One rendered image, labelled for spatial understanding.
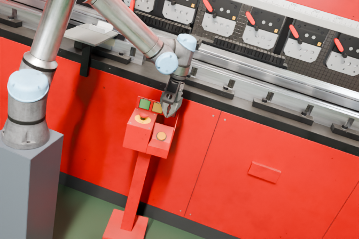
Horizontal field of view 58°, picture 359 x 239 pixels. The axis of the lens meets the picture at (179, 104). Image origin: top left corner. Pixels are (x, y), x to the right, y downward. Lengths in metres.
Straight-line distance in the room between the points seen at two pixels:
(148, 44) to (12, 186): 0.68
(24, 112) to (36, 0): 1.23
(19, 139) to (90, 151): 0.83
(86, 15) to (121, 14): 1.09
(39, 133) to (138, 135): 0.42
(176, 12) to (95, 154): 0.92
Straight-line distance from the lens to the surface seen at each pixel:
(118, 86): 1.69
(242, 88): 1.67
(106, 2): 1.01
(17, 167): 1.21
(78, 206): 2.08
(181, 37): 1.22
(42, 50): 1.20
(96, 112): 1.81
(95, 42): 1.55
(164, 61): 1.06
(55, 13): 1.16
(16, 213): 1.36
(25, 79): 1.13
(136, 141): 1.41
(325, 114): 1.75
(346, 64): 1.66
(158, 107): 1.49
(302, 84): 1.95
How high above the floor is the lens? 1.50
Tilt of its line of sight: 26 degrees down
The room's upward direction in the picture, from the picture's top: 16 degrees clockwise
